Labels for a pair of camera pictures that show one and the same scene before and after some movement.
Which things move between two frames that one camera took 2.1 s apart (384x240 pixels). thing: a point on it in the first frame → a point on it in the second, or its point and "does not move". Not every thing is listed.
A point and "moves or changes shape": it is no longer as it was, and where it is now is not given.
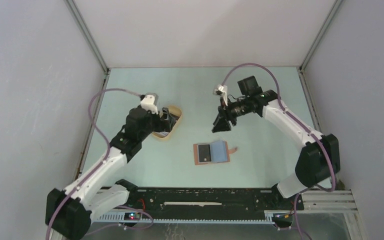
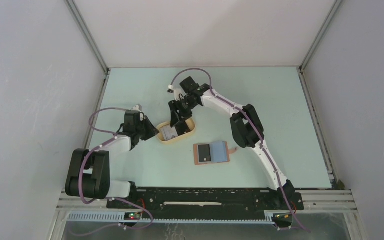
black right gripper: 221,123 → 174,105
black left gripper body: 158,125 → 140,129
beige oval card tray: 177,111 moves or changes shape
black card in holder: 204,153 does not move
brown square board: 220,152 does not move
